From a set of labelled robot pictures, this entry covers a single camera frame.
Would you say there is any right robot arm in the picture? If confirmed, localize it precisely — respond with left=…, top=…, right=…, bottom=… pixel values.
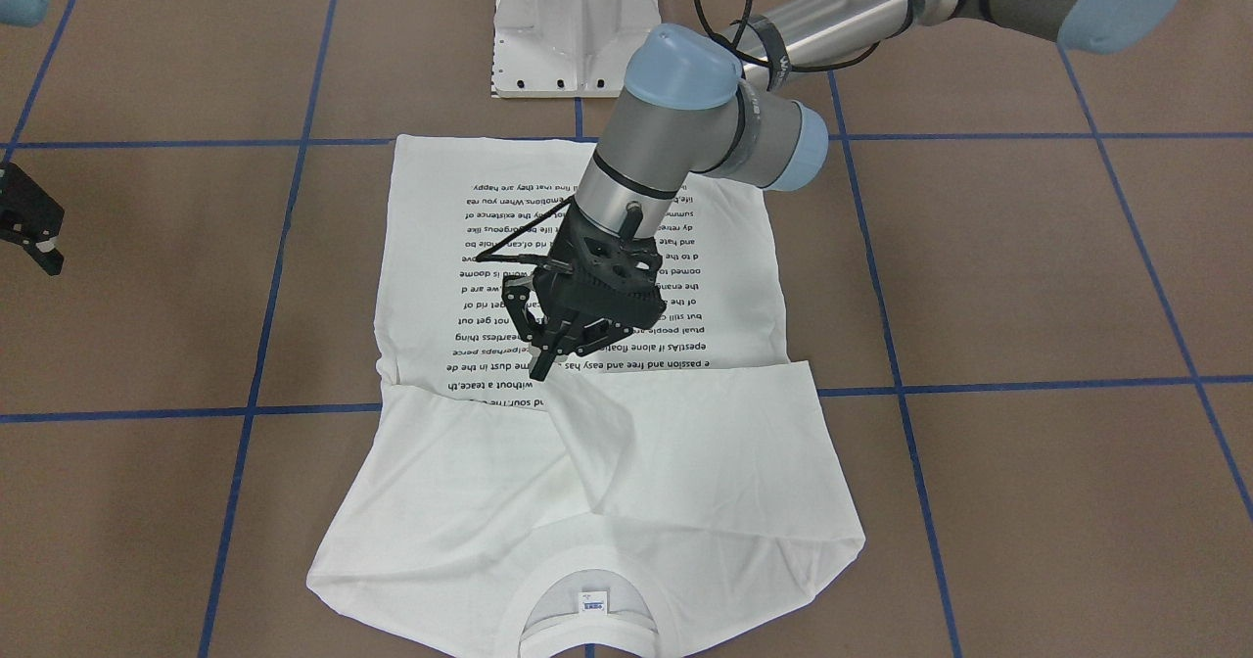
left=1, top=0, right=66, bottom=277

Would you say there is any white printed t-shirt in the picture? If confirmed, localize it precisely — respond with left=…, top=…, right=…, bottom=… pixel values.
left=307, top=135, right=865, bottom=657

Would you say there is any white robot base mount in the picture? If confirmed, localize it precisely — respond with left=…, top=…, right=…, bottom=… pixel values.
left=491, top=0, right=662, bottom=99

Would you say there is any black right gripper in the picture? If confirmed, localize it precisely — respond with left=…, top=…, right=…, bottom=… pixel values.
left=1, top=165, right=66, bottom=277

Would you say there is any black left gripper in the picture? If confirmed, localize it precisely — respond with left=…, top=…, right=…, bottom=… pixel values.
left=504, top=228, right=667, bottom=382

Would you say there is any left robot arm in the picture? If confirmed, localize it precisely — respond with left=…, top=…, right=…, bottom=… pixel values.
left=477, top=0, right=1179, bottom=381

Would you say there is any brown paper table cover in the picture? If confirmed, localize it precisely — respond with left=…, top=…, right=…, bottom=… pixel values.
left=1, top=0, right=1252, bottom=657

